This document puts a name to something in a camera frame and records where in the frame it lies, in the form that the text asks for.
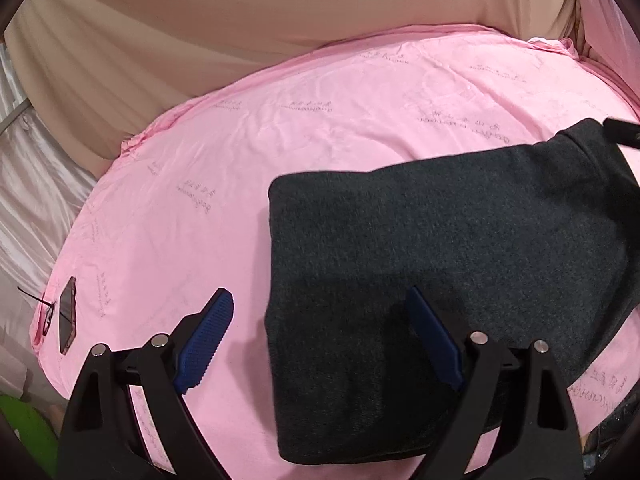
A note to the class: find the beige cloth backdrop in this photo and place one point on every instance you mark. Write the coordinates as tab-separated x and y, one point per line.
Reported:
250	10

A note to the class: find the white satin curtain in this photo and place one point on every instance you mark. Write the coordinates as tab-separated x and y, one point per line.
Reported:
30	210

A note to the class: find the pink curtain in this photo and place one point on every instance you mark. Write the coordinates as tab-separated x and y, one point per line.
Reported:
610	35

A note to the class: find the green object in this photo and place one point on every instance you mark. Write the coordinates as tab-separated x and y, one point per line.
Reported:
30	430

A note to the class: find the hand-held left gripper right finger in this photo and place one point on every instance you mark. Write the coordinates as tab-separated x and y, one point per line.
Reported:
435	340

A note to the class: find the dark grey pants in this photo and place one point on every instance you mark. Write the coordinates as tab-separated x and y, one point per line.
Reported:
400	235

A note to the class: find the grey metal rail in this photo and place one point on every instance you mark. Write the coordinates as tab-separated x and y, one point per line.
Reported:
15	117

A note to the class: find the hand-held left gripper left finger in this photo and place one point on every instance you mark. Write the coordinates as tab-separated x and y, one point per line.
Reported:
205	345

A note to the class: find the thin-framed eyeglasses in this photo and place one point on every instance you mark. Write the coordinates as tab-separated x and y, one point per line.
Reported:
46	306

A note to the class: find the pink bed sheet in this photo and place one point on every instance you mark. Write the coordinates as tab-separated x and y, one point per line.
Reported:
300	135

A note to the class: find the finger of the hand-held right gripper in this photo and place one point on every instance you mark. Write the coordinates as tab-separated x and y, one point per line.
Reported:
625	132

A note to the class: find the smartphone with brown case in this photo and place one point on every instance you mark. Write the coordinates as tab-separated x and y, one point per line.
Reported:
67	310

